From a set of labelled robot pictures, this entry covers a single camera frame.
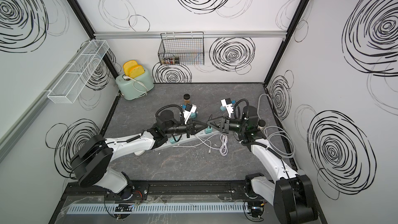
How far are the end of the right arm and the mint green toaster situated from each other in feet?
1.95

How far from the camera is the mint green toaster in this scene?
1020 mm

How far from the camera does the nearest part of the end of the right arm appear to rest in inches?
25.8

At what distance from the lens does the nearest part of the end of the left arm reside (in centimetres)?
67

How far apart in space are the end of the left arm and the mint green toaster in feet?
1.65
